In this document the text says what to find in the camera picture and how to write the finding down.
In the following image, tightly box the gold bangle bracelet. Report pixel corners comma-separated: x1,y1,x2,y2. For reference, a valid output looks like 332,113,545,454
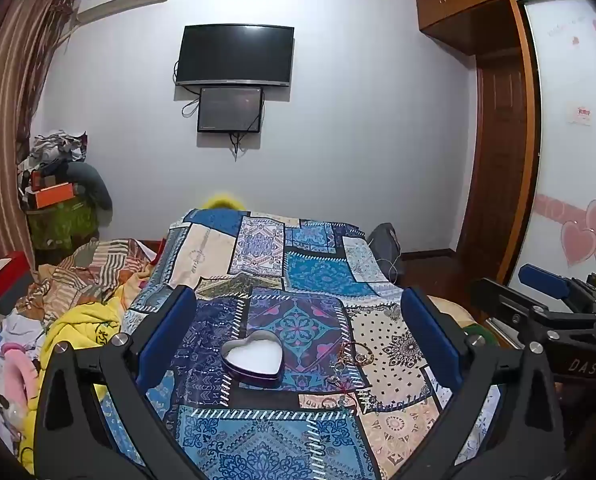
348,342,377,366

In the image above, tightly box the purple heart-shaped tin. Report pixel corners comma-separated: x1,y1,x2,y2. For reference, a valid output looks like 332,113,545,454
221,331,284,390

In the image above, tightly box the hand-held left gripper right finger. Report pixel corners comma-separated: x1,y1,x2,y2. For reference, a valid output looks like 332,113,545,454
393,287,566,480

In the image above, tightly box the red box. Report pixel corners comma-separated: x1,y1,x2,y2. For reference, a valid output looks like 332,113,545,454
0,251,33,307

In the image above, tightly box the small black wall screen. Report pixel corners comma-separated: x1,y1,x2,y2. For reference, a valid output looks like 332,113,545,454
197,86,265,134

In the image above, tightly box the yellow fuzzy object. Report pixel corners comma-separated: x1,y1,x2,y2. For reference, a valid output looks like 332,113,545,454
201,191,247,211

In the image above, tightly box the blue patchwork blanket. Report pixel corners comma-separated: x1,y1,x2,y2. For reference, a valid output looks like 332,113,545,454
98,207,479,480

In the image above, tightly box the brown striped curtain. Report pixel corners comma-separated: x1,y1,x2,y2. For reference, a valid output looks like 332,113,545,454
0,0,81,313

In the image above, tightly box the pink plush cloth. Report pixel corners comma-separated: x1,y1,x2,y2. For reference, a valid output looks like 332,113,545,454
2,342,40,398

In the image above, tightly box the striped blanket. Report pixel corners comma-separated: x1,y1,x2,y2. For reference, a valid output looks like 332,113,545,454
18,238,167,322

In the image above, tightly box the pile of clothes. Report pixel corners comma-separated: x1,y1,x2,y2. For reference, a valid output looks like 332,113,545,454
18,130,89,196

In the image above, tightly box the thin white cable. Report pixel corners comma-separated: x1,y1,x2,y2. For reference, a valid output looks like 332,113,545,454
377,254,399,282

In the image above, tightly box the green bag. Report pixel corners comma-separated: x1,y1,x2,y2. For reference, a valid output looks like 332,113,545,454
26,195,100,252

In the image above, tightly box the brown wooden door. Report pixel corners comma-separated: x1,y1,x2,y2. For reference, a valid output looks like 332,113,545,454
456,54,529,283

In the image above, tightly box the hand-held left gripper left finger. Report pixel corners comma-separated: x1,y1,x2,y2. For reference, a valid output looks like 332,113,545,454
34,285,203,480

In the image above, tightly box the wooden overhead cabinet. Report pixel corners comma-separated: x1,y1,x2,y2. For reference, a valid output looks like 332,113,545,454
415,0,524,57

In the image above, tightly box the black wall television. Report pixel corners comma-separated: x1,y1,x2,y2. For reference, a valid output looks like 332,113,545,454
175,24,295,87

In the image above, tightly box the yellow cloth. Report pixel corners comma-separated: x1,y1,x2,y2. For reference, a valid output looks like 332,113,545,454
20,294,130,473

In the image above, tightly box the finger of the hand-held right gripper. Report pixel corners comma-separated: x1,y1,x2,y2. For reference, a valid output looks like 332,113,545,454
470,277,561,332
518,263,596,307

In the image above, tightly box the orange box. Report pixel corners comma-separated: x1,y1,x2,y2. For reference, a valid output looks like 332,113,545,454
34,183,75,209

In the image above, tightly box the grey bag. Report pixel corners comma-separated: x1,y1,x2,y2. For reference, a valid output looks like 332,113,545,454
367,222,405,287

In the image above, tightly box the white heart-print wardrobe door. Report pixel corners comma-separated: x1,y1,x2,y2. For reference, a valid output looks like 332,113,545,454
522,0,596,293

